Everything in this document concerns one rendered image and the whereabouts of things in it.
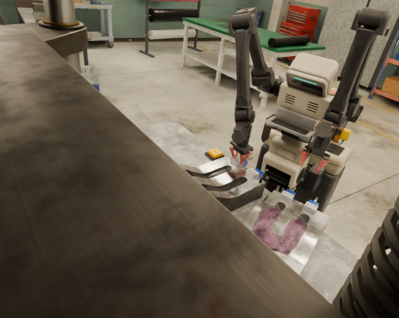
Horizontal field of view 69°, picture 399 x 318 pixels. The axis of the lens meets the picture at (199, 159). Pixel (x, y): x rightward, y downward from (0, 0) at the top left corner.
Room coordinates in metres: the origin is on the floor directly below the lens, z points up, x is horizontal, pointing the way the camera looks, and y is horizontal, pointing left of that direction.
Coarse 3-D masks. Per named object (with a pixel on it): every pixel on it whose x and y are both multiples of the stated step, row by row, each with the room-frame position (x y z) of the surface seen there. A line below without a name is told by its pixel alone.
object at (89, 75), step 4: (84, 68) 4.09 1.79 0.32; (88, 68) 4.12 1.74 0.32; (92, 68) 4.04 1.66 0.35; (84, 72) 4.09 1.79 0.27; (88, 72) 4.12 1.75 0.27; (92, 72) 4.05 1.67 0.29; (96, 72) 3.89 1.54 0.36; (84, 76) 3.73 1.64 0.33; (88, 76) 3.76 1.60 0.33; (92, 76) 3.79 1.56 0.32; (96, 76) 3.82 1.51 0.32; (88, 80) 3.76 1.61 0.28; (92, 80) 3.79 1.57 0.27; (96, 80) 3.82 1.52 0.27; (92, 84) 3.78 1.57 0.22
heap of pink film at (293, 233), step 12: (264, 216) 0.84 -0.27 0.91; (276, 216) 0.86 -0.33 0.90; (252, 228) 0.80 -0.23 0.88; (264, 228) 0.79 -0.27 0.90; (288, 228) 0.80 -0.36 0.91; (300, 228) 0.80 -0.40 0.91; (264, 240) 0.74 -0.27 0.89; (276, 240) 0.74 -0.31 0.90; (288, 240) 0.75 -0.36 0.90; (300, 240) 0.76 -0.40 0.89; (288, 252) 0.71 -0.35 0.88
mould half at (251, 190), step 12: (228, 156) 1.28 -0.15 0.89; (192, 168) 1.11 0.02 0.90; (204, 168) 1.15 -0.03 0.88; (216, 168) 1.16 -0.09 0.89; (240, 168) 1.18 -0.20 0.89; (204, 180) 1.02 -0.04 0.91; (216, 180) 1.07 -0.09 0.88; (228, 180) 1.08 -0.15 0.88; (252, 180) 1.09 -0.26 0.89; (216, 192) 0.94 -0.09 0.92; (228, 192) 0.99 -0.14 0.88; (240, 192) 1.00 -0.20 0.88; (252, 192) 1.04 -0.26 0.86; (228, 204) 0.95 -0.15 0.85; (240, 204) 1.00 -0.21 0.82
